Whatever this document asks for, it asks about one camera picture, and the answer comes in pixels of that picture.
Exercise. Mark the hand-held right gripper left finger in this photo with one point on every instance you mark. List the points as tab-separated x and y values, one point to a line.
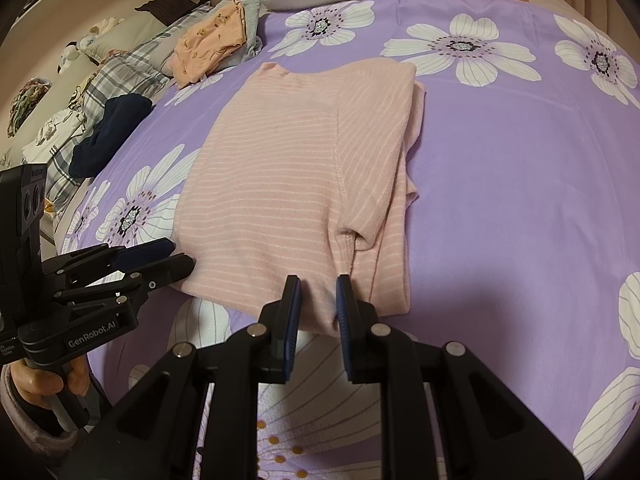
292	330

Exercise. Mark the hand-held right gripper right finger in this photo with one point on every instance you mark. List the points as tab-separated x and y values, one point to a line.
345	330

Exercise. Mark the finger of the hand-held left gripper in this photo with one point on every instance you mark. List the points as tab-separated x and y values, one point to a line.
145	250
170	267

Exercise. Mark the pink striped shirt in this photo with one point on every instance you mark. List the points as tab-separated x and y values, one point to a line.
280	185

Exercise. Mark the folded orange printed clothes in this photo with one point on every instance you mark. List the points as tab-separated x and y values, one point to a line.
210	42

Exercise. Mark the folded grey clothes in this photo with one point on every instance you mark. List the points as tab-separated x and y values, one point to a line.
252	30

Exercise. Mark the person's left hand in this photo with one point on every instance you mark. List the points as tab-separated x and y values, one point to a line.
37	385

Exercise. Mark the white printed cloth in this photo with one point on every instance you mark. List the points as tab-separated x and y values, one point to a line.
50	132

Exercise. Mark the navy blue cloth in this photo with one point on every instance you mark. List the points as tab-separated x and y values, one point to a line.
110	130

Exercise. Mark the green patterned cloth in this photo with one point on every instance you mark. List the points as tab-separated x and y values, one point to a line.
25	105

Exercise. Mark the grey plaid blanket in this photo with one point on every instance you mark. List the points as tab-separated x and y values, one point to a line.
130	67

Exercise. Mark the white plush toy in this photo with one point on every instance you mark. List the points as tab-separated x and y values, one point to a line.
85	42

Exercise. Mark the purple floral bedsheet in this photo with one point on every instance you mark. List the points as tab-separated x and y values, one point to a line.
500	185

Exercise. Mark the dark brown knitted cloth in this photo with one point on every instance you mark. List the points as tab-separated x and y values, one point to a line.
167	7

